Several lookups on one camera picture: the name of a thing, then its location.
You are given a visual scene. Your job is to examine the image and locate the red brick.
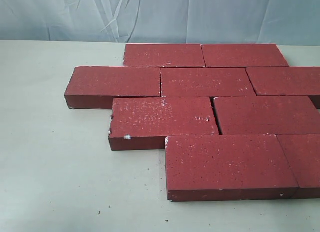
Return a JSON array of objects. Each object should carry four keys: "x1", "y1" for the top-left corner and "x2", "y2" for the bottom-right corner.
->
[
  {"x1": 165, "y1": 134, "x2": 299, "y2": 202},
  {"x1": 202, "y1": 44, "x2": 289, "y2": 67},
  {"x1": 123, "y1": 44, "x2": 206, "y2": 67},
  {"x1": 161, "y1": 68, "x2": 256, "y2": 97},
  {"x1": 64, "y1": 66, "x2": 161, "y2": 109},
  {"x1": 277, "y1": 134, "x2": 320, "y2": 199},
  {"x1": 108, "y1": 97, "x2": 219, "y2": 151}
]

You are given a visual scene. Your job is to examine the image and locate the red brick third row right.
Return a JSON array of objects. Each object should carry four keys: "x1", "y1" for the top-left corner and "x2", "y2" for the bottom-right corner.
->
[{"x1": 213, "y1": 96, "x2": 320, "y2": 135}]

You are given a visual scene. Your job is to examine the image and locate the red brick second row right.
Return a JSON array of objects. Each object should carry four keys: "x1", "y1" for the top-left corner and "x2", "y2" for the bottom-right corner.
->
[{"x1": 246, "y1": 67, "x2": 320, "y2": 109}]

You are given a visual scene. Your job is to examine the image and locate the white fabric backdrop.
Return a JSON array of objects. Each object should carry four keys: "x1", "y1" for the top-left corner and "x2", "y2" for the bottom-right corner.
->
[{"x1": 0, "y1": 0, "x2": 320, "y2": 46}]

